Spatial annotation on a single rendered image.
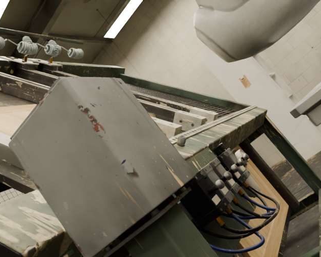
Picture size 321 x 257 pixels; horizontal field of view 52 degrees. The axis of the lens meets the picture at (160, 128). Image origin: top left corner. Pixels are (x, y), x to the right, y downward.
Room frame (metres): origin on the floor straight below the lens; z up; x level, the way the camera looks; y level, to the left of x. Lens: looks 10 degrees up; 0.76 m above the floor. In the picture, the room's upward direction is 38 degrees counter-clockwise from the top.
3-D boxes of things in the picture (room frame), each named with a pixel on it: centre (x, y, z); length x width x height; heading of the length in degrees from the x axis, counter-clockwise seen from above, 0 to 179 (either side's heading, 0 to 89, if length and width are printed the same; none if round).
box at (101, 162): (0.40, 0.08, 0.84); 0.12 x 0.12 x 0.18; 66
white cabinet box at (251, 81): (4.94, -1.52, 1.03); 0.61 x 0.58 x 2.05; 150
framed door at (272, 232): (1.82, -0.14, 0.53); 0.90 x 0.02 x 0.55; 156
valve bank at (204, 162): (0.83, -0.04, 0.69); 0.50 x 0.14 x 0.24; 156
